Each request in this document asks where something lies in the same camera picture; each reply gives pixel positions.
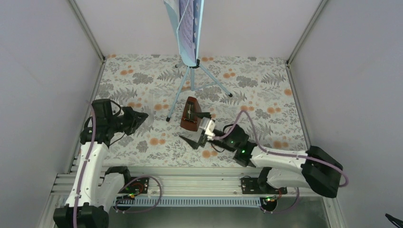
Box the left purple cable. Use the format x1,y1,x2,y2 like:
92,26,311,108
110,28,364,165
71,108,163,228

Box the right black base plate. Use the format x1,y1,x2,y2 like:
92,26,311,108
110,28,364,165
240,176,288,195

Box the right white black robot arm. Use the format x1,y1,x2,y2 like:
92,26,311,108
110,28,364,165
182,113,348,198

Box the aluminium mounting rail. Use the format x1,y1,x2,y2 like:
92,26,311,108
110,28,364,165
51,166,260,197

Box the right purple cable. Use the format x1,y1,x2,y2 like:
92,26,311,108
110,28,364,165
211,110,349,216

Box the light blue music stand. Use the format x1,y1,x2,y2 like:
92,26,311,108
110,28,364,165
164,0,233,122

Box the grey slotted cable duct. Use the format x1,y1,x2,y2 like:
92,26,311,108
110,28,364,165
61,196,268,208

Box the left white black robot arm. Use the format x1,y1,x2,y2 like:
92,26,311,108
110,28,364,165
53,99,149,228

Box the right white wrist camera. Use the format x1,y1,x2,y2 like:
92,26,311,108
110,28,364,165
199,117,215,141

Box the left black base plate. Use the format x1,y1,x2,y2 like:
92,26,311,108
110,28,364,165
116,177,149,201

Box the brown wooden metronome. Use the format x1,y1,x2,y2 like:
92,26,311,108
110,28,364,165
180,96,201,132

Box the sheet music pages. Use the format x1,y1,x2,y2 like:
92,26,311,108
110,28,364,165
178,0,199,62

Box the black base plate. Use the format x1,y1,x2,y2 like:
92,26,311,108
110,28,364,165
116,177,149,201
240,176,288,195

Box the purple cable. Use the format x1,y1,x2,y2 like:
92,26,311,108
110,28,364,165
71,108,163,228
211,110,349,216

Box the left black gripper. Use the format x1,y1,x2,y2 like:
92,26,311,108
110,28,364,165
108,106,148,135

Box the floral patterned table cloth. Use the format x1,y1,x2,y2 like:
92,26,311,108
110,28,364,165
96,54,307,168

